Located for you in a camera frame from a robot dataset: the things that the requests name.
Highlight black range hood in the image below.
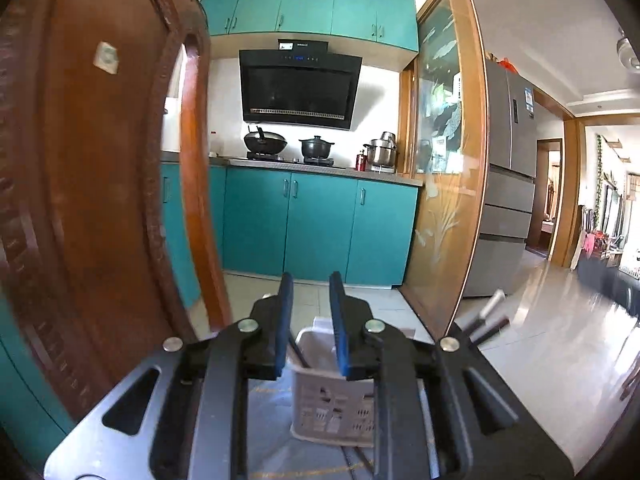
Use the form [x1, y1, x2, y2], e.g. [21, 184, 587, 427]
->
[239, 40, 364, 132]

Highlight wooden door frame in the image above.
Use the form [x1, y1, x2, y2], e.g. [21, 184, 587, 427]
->
[530, 89, 589, 271]

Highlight dark low furniture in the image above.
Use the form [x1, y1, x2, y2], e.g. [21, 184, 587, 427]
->
[576, 252, 640, 317]

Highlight grey refrigerator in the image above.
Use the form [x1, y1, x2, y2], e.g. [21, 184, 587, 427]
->
[462, 57, 539, 299]

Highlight blue cloth with yellow stripes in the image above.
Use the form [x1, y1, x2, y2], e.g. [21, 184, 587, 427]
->
[245, 379, 381, 480]

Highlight green wall garland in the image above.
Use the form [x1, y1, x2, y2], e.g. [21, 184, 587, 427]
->
[594, 134, 632, 202]

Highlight white sticker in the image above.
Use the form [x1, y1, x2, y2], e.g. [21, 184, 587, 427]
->
[93, 40, 121, 75]

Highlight gas stove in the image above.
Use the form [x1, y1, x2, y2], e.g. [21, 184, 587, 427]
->
[227, 152, 347, 169]

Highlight ceiling lamp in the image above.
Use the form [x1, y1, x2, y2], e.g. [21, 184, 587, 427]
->
[615, 27, 640, 71]

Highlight black wok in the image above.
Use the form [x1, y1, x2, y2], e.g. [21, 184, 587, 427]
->
[243, 126, 290, 155]

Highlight teal upper kitchen cabinets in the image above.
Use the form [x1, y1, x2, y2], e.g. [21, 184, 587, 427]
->
[200, 0, 420, 54]

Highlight teal lower kitchen cabinets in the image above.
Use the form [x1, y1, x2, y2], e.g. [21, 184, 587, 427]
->
[160, 162, 421, 311]

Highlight carved wooden chair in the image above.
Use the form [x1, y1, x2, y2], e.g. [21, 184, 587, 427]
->
[0, 0, 234, 433]

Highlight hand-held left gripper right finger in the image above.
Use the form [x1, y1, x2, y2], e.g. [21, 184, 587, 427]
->
[328, 271, 576, 480]

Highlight white chopstick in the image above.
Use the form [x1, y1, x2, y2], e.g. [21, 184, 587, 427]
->
[467, 288, 506, 334]

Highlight steel stock pot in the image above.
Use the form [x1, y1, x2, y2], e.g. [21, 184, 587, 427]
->
[363, 131, 401, 168]

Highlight white perforated utensil basket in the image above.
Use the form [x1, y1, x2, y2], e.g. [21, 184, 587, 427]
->
[291, 315, 417, 449]

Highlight frosted glass sliding door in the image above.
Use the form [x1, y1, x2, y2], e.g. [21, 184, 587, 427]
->
[399, 0, 494, 342]

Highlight grey kitchen countertop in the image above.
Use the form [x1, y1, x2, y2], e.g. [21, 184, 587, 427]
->
[160, 152, 424, 187]

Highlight teal kitchen cabinets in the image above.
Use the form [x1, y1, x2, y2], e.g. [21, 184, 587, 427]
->
[200, 0, 420, 54]
[160, 162, 421, 311]

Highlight black lidded pot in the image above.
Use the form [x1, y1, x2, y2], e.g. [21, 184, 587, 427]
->
[298, 135, 336, 159]

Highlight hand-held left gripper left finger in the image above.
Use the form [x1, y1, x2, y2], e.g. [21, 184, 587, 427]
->
[44, 272, 296, 480]

